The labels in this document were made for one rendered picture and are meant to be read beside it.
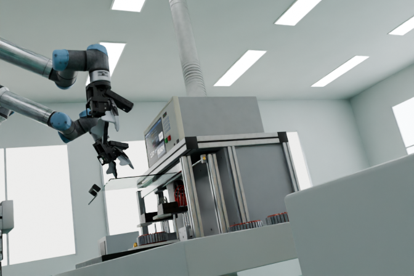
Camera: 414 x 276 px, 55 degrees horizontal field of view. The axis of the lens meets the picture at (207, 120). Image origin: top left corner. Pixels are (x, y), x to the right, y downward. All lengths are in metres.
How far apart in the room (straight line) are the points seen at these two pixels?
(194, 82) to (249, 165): 1.80
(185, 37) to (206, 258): 3.05
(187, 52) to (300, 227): 3.27
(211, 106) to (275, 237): 1.11
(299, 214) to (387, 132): 8.76
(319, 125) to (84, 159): 4.80
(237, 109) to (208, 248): 1.20
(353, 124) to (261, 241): 8.84
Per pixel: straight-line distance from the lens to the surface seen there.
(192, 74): 3.28
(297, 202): 0.16
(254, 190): 1.49
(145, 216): 1.75
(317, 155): 8.40
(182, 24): 3.58
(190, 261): 0.52
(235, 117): 1.66
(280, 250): 0.58
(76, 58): 1.49
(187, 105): 1.59
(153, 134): 1.82
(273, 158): 1.57
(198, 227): 1.38
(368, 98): 9.21
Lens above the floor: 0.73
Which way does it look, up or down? 17 degrees up
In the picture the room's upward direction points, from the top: 11 degrees counter-clockwise
